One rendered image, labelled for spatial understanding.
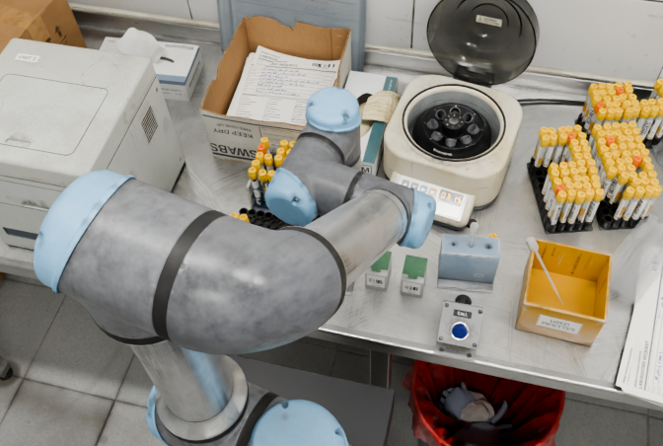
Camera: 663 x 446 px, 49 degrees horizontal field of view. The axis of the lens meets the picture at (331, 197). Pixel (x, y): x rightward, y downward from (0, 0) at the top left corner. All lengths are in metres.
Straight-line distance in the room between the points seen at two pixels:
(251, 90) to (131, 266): 1.03
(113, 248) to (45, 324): 1.91
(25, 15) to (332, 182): 0.97
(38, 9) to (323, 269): 1.23
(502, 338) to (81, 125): 0.80
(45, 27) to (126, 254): 1.19
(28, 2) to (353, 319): 0.99
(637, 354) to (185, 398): 0.80
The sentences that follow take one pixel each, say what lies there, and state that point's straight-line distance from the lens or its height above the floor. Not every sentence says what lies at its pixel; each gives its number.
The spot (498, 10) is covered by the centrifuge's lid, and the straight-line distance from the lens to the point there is 1.52.
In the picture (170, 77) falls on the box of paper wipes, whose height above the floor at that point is 0.93.
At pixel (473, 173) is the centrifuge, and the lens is 1.37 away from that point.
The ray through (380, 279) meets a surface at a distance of 1.32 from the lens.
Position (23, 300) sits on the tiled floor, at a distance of 2.59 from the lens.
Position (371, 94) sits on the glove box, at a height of 0.94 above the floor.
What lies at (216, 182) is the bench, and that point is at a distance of 1.53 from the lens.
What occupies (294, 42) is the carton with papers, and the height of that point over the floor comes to 0.97.
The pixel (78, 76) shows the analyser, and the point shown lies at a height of 1.17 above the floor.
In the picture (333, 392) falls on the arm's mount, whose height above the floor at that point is 0.95.
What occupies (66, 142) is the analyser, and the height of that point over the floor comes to 1.17.
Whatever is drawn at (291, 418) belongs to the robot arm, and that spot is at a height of 1.17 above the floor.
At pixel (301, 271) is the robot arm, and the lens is 0.60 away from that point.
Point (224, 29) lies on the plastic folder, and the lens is 1.76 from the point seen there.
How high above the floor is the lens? 2.07
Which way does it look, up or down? 54 degrees down
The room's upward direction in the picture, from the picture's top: 4 degrees counter-clockwise
